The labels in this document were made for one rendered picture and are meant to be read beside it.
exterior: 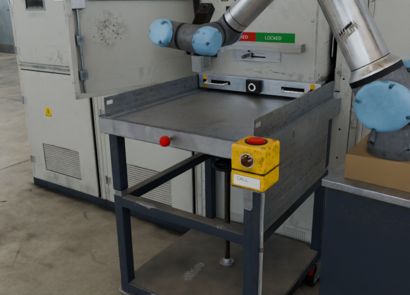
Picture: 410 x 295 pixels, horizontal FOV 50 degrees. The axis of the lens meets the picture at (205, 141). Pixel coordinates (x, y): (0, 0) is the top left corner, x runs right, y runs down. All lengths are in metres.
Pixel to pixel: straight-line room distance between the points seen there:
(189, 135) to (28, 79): 1.82
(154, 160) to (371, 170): 1.40
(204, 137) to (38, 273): 1.25
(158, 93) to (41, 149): 1.48
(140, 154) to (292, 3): 1.18
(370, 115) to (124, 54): 1.13
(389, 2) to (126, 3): 0.97
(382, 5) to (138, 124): 0.93
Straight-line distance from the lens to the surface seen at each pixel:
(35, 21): 2.81
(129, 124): 1.43
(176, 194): 2.30
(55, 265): 2.27
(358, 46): 0.98
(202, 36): 1.17
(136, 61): 1.86
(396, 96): 0.96
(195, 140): 1.27
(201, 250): 1.92
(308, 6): 1.65
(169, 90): 1.75
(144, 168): 2.39
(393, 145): 1.13
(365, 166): 1.16
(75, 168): 2.82
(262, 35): 1.73
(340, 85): 1.77
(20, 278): 2.24
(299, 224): 2.02
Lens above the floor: 1.19
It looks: 18 degrees down
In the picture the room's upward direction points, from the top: 1 degrees counter-clockwise
